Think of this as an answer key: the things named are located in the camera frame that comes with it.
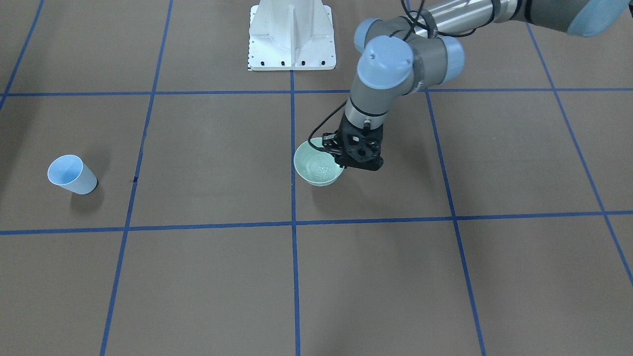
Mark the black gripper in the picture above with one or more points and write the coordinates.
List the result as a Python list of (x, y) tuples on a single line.
[(330, 144)]

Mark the light green bowl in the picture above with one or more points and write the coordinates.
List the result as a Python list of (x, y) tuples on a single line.
[(316, 167)]

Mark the light blue cup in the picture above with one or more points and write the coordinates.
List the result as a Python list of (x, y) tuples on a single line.
[(70, 172)]

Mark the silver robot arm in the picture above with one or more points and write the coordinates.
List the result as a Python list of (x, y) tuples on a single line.
[(421, 49)]

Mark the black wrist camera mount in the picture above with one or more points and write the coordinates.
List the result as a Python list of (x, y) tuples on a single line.
[(363, 145)]

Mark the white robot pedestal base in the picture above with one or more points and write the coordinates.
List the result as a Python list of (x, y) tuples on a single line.
[(291, 35)]

